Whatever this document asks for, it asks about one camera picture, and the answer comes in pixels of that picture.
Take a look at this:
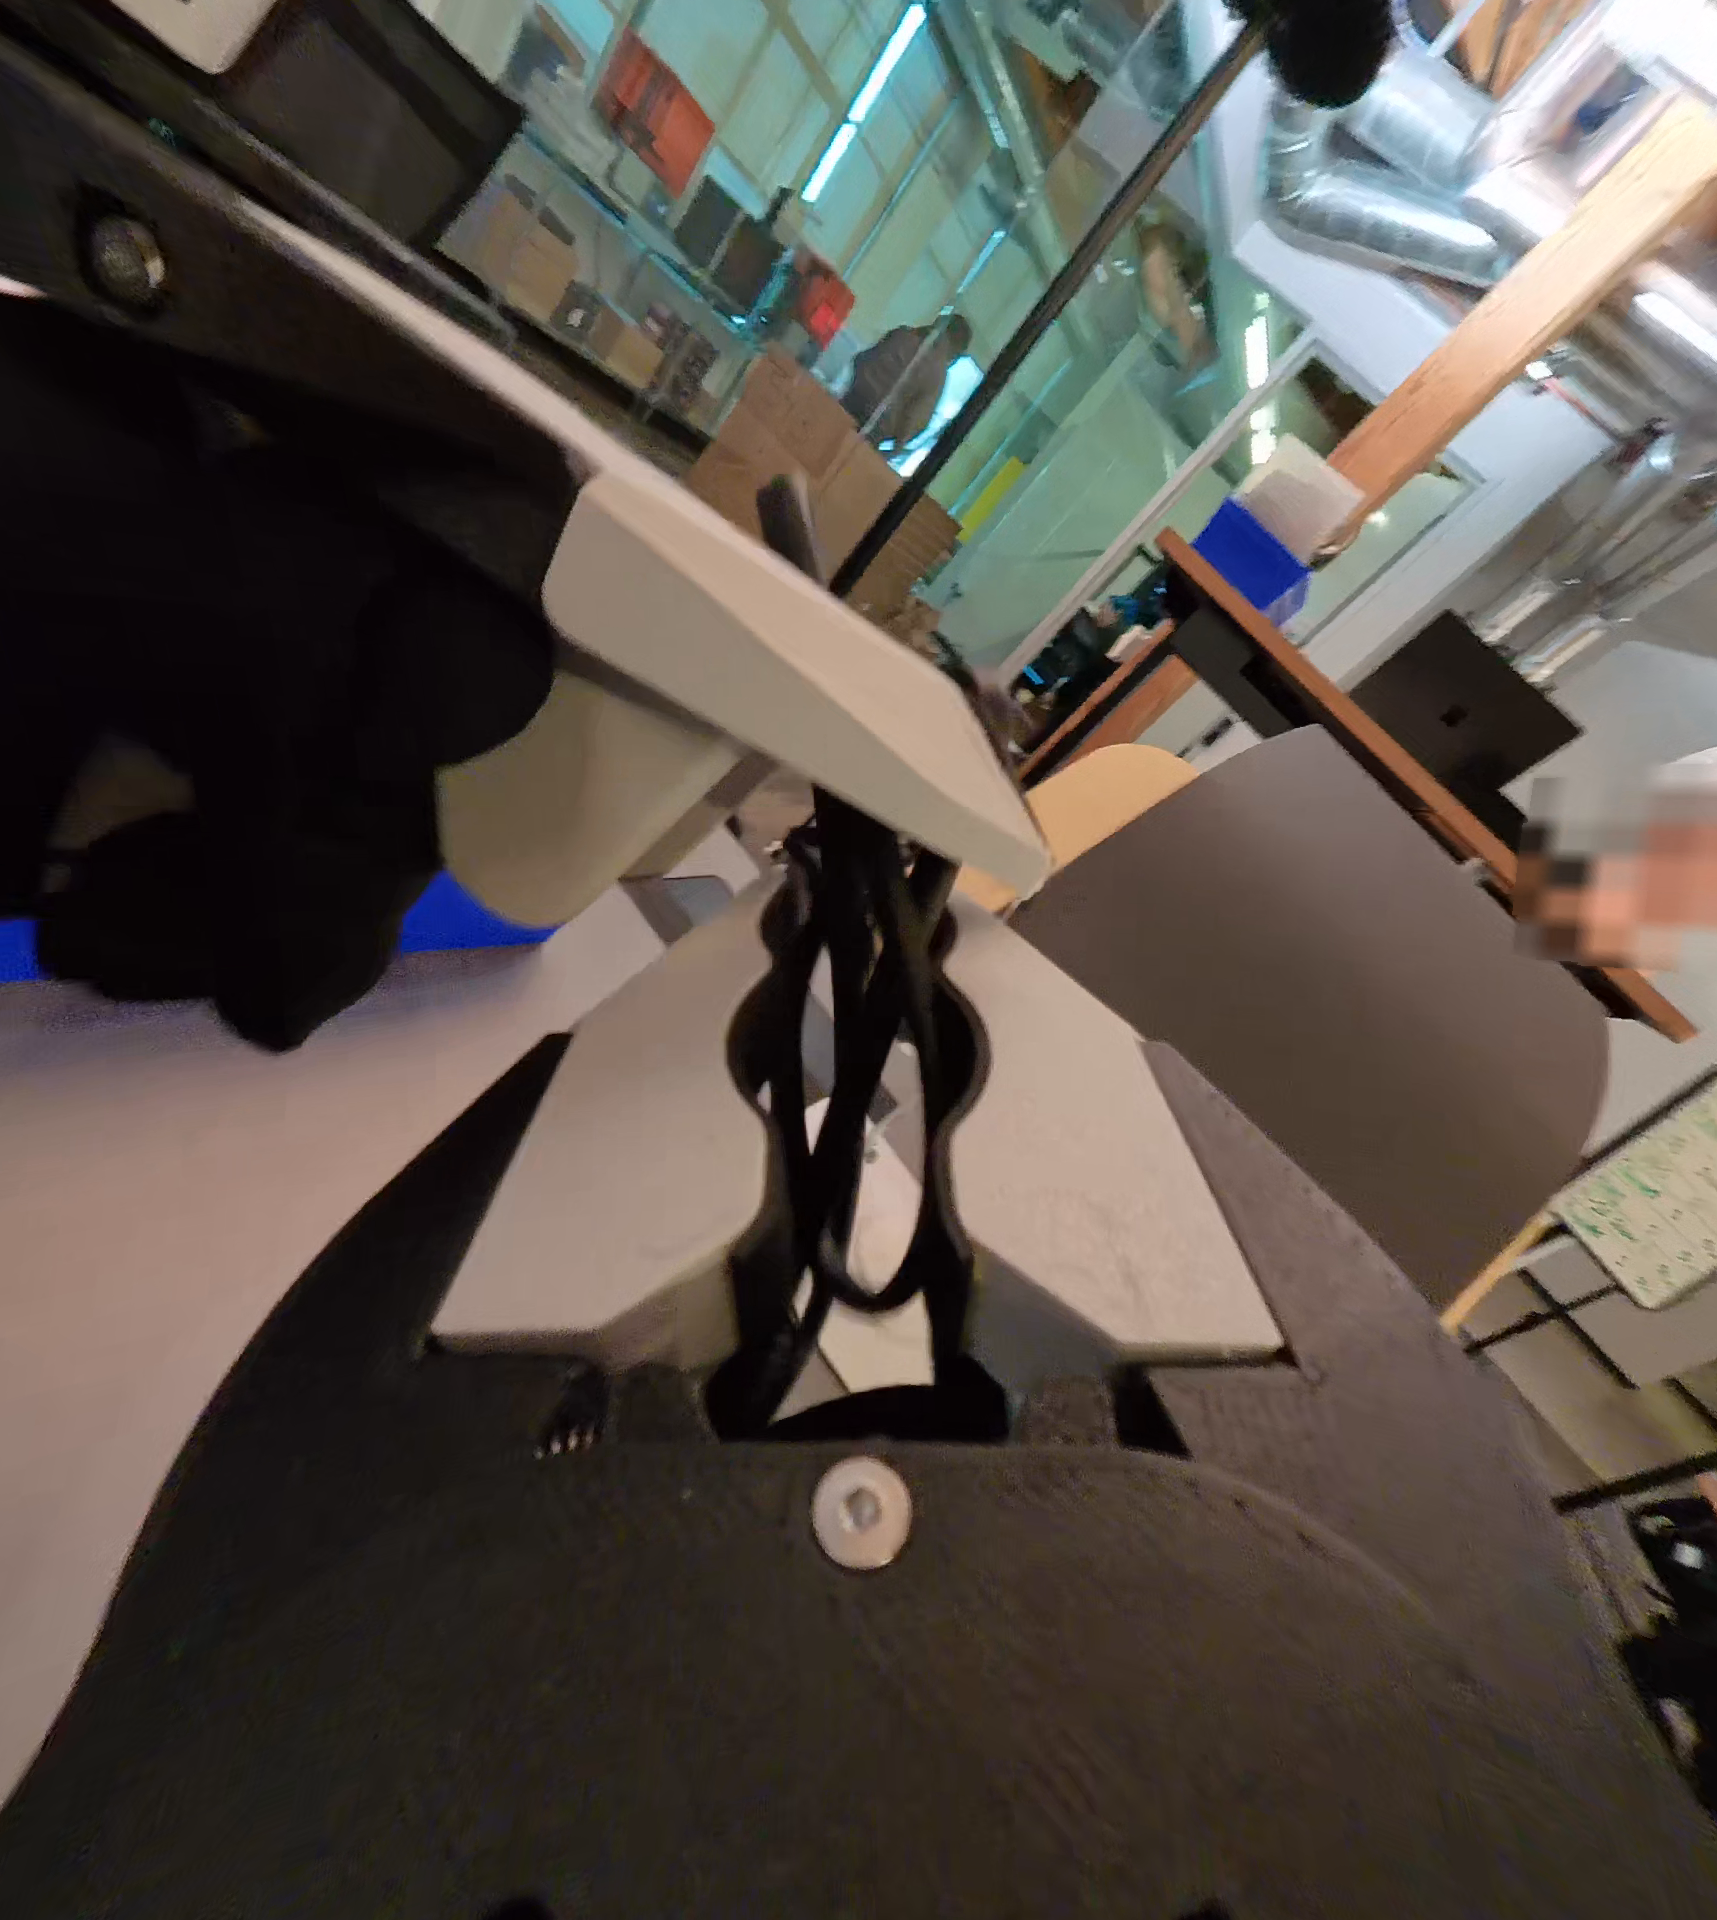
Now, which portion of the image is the wooden board with black mat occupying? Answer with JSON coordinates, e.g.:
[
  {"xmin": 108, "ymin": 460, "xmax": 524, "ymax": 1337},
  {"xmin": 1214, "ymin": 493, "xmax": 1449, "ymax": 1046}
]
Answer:
[{"xmin": 996, "ymin": 723, "xmax": 1616, "ymax": 1329}]

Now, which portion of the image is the large cardboard box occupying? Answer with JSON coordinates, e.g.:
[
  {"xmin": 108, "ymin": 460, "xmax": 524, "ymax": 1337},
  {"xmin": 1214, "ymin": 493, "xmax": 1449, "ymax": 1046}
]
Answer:
[{"xmin": 684, "ymin": 345, "xmax": 966, "ymax": 616}]

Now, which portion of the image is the thin black cable loop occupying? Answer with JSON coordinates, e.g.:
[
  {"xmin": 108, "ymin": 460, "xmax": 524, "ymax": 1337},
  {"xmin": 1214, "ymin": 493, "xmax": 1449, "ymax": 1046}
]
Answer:
[{"xmin": 710, "ymin": 476, "xmax": 987, "ymax": 1436}]

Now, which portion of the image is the wooden standing desk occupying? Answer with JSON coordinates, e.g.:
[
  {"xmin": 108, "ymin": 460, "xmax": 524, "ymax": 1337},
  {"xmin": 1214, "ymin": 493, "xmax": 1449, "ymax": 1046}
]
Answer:
[{"xmin": 1013, "ymin": 527, "xmax": 1701, "ymax": 1046}]

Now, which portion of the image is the silver bent duct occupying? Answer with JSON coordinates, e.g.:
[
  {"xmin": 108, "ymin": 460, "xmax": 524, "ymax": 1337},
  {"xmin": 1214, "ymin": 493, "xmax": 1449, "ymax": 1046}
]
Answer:
[{"xmin": 1255, "ymin": 33, "xmax": 1717, "ymax": 394}]

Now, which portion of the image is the orange 3D printer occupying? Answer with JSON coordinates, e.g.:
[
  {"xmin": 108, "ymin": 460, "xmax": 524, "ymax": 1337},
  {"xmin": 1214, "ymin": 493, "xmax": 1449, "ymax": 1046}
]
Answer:
[
  {"xmin": 782, "ymin": 256, "xmax": 861, "ymax": 349},
  {"xmin": 606, "ymin": 46, "xmax": 716, "ymax": 196}
]

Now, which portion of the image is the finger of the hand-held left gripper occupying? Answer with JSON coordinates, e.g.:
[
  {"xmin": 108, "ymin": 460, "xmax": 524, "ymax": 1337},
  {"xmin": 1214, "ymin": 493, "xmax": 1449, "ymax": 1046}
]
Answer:
[{"xmin": 538, "ymin": 464, "xmax": 1058, "ymax": 894}]

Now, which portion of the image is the person's left hand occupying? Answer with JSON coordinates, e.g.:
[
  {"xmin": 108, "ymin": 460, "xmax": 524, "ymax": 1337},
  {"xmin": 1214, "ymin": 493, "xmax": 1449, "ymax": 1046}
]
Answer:
[{"xmin": 0, "ymin": 227, "xmax": 566, "ymax": 1056}]

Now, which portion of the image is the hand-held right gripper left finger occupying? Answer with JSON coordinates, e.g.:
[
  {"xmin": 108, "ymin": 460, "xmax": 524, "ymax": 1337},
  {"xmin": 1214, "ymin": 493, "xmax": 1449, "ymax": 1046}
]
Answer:
[{"xmin": 430, "ymin": 892, "xmax": 800, "ymax": 1388}]

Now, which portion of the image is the whiteboard with writing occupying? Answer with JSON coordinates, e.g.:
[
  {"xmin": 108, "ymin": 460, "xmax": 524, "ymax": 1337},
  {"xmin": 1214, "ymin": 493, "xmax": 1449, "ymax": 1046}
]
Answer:
[{"xmin": 1549, "ymin": 1066, "xmax": 1717, "ymax": 1318}]

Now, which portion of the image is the small blue bin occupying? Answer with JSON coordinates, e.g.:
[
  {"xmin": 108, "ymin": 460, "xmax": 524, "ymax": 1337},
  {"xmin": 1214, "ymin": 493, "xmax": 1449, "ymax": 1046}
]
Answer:
[{"xmin": 1195, "ymin": 497, "xmax": 1317, "ymax": 626}]

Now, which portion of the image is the blue plastic bin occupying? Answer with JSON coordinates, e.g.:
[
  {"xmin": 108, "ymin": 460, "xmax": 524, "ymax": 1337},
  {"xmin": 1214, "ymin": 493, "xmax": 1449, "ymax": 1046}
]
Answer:
[{"xmin": 0, "ymin": 872, "xmax": 566, "ymax": 999}]

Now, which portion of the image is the black round-top pole stand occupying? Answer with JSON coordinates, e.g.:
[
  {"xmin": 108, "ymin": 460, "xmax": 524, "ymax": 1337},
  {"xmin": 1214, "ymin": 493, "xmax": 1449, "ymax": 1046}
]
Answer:
[{"xmin": 822, "ymin": 0, "xmax": 1402, "ymax": 604}]

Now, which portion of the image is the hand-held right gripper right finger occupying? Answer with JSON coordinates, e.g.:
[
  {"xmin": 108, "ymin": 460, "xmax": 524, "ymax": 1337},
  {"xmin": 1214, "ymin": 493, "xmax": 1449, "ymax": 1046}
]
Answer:
[{"xmin": 919, "ymin": 900, "xmax": 1293, "ymax": 1391}]

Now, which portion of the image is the white board stand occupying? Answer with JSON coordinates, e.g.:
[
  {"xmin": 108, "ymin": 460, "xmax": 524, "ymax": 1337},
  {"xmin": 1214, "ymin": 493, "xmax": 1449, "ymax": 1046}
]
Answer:
[{"xmin": 800, "ymin": 1080, "xmax": 906, "ymax": 1187}]

